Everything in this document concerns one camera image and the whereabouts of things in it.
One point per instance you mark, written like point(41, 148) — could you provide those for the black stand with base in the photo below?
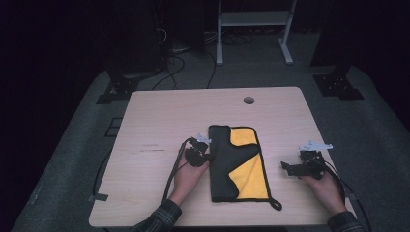
point(338, 85)
point(129, 80)

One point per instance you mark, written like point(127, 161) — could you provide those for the person's left hand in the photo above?
point(187, 180)

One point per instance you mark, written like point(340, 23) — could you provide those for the black and yellow cloth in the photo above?
point(238, 164)

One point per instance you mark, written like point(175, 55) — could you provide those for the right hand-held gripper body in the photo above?
point(312, 159)

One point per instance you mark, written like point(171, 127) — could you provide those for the grey tape strip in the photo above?
point(98, 197)

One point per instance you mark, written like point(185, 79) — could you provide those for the white metal stand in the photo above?
point(254, 19)

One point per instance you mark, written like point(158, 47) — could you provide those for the person's right hand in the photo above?
point(327, 191)

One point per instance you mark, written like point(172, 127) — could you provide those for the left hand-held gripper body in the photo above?
point(197, 154)

